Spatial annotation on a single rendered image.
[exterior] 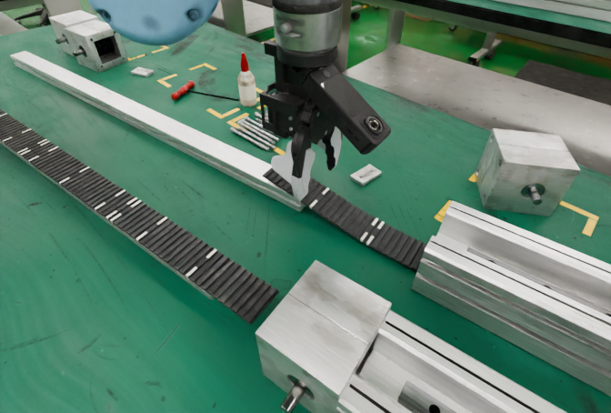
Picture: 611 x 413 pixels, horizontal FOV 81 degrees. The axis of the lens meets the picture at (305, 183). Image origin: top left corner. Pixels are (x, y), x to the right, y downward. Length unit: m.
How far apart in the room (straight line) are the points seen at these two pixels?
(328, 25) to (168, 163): 0.42
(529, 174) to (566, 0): 1.19
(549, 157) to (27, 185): 0.84
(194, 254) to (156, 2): 0.33
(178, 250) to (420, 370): 0.32
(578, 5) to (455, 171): 1.15
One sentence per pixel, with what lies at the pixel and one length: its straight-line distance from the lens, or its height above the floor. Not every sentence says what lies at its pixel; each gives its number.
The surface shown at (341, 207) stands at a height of 0.80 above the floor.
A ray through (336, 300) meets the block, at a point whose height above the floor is 0.87.
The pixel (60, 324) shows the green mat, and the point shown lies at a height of 0.78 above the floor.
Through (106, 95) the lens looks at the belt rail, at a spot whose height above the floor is 0.81.
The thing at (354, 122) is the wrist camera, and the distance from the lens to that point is 0.41.
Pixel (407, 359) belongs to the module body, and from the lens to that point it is 0.39.
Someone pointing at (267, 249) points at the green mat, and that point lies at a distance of 0.53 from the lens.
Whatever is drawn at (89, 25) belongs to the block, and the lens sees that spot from 1.18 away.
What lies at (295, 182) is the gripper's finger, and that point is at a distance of 0.48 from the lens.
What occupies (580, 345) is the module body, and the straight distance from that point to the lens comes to 0.48.
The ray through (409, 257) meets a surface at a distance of 0.53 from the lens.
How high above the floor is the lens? 1.19
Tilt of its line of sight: 42 degrees down
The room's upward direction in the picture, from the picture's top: straight up
